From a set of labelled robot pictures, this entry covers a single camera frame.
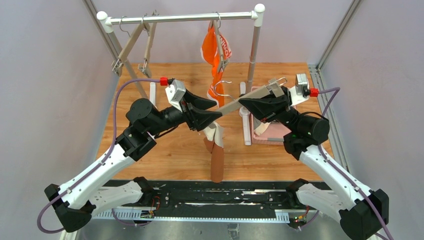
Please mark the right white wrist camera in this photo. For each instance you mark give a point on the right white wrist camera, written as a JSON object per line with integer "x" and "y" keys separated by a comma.
{"x": 297, "y": 92}

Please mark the white clothes rack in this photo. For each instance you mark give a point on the white clothes rack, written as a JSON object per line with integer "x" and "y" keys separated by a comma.
{"x": 256, "y": 15}

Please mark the empty beige clip hanger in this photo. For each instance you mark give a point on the empty beige clip hanger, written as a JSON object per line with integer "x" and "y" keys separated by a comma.
{"x": 144, "y": 66}

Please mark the grey underwear white waistband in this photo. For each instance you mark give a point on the grey underwear white waistband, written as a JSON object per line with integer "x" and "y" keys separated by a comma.
{"x": 260, "y": 127}

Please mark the beige clip hanger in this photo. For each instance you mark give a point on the beige clip hanger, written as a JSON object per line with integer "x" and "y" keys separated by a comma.
{"x": 223, "y": 62}
{"x": 257, "y": 93}
{"x": 123, "y": 56}
{"x": 144, "y": 66}

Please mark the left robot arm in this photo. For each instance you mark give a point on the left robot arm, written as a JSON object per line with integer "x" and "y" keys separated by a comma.
{"x": 76, "y": 201}

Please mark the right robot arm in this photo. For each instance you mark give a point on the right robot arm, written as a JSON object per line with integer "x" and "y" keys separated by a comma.
{"x": 360, "y": 211}

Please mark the orange underwear white trim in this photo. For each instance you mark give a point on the orange underwear white trim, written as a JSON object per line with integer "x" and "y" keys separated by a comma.
{"x": 209, "y": 54}

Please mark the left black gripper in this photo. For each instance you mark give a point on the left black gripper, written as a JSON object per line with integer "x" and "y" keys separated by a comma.
{"x": 188, "y": 112}

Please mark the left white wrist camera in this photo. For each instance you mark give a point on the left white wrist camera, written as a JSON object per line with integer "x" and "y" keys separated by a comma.
{"x": 175, "y": 92}

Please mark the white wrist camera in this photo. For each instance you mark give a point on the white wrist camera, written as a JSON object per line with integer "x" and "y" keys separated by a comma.
{"x": 297, "y": 92}
{"x": 175, "y": 92}

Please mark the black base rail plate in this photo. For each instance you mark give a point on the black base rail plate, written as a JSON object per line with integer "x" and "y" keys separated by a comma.
{"x": 144, "y": 201}

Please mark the brown underwear white waistband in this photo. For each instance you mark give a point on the brown underwear white waistband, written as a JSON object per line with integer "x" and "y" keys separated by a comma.
{"x": 214, "y": 143}

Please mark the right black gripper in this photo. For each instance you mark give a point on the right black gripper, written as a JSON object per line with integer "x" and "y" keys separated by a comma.
{"x": 281, "y": 104}

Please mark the pink plastic basket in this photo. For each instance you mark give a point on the pink plastic basket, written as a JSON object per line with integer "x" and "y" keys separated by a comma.
{"x": 272, "y": 135}

